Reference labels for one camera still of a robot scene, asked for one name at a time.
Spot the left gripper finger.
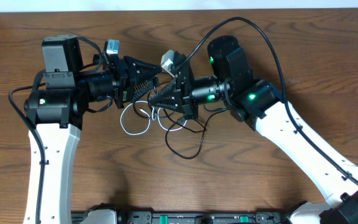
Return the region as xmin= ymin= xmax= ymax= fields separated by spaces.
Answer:
xmin=124 ymin=56 xmax=162 ymax=84
xmin=132 ymin=77 xmax=159 ymax=103

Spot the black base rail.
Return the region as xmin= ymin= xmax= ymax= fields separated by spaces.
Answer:
xmin=71 ymin=203 xmax=320 ymax=224

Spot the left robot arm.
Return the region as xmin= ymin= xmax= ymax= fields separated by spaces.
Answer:
xmin=24 ymin=35 xmax=162 ymax=223

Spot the white usb cable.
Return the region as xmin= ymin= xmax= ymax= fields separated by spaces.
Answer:
xmin=119 ymin=100 xmax=188 ymax=136

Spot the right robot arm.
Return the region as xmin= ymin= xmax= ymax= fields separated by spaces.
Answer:
xmin=149 ymin=35 xmax=358 ymax=223

